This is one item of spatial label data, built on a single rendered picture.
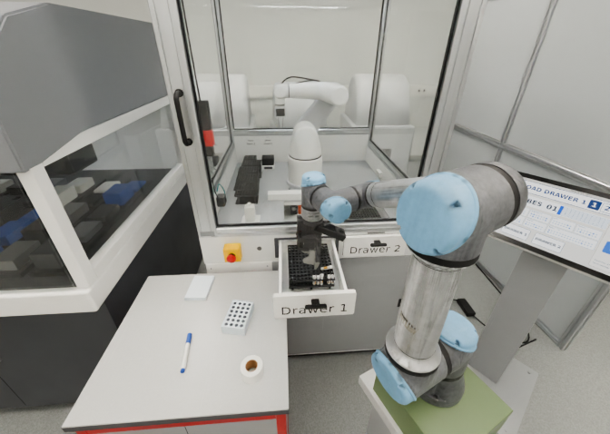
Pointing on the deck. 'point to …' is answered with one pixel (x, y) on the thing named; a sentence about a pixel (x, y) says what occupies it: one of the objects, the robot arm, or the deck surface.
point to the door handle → (181, 117)
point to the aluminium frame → (168, 23)
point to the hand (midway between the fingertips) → (317, 262)
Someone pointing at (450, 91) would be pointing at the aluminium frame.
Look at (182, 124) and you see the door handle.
